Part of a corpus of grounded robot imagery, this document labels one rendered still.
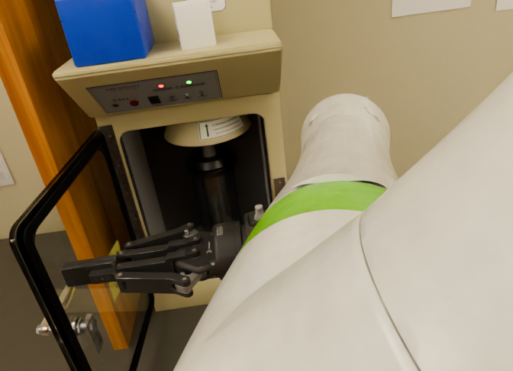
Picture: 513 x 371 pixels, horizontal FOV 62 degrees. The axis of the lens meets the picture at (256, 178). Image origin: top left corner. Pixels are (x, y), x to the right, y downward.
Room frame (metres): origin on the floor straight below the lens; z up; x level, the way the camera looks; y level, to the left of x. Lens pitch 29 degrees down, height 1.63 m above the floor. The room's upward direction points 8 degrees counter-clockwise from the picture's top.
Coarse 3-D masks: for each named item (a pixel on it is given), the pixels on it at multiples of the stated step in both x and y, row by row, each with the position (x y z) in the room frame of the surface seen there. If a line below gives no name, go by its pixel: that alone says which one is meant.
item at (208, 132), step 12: (216, 120) 0.75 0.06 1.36; (228, 120) 0.76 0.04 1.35; (240, 120) 0.78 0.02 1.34; (168, 132) 0.78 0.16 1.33; (180, 132) 0.75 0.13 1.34; (192, 132) 0.74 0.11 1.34; (204, 132) 0.74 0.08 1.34; (216, 132) 0.74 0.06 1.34; (228, 132) 0.75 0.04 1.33; (240, 132) 0.76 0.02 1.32; (180, 144) 0.74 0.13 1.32; (192, 144) 0.73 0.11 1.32; (204, 144) 0.73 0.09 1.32
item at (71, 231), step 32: (96, 160) 0.64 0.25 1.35; (96, 192) 0.61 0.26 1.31; (64, 224) 0.49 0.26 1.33; (96, 224) 0.57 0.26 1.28; (64, 256) 0.46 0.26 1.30; (96, 256) 0.54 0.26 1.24; (32, 288) 0.39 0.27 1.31; (64, 288) 0.44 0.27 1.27; (96, 288) 0.51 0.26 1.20; (128, 320) 0.56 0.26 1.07; (64, 352) 0.39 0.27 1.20; (96, 352) 0.45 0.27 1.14; (128, 352) 0.53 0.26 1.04
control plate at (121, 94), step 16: (144, 80) 0.62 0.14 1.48; (160, 80) 0.63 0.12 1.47; (176, 80) 0.63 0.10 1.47; (192, 80) 0.64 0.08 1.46; (208, 80) 0.64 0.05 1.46; (96, 96) 0.64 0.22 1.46; (112, 96) 0.64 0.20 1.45; (128, 96) 0.65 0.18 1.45; (144, 96) 0.66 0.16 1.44; (160, 96) 0.66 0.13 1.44; (176, 96) 0.67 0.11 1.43; (192, 96) 0.67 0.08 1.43; (208, 96) 0.68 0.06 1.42; (112, 112) 0.68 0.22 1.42
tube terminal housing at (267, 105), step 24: (168, 0) 0.72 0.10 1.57; (240, 0) 0.72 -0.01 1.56; (264, 0) 0.72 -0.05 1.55; (168, 24) 0.72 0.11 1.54; (216, 24) 0.72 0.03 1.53; (240, 24) 0.72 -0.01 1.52; (264, 24) 0.72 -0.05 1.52; (264, 96) 0.72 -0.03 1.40; (96, 120) 0.71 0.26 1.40; (120, 120) 0.71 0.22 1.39; (144, 120) 0.72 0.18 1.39; (168, 120) 0.72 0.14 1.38; (192, 120) 0.72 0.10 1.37; (264, 120) 0.72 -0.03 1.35; (120, 144) 0.71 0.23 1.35; (192, 288) 0.72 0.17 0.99; (216, 288) 0.72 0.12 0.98
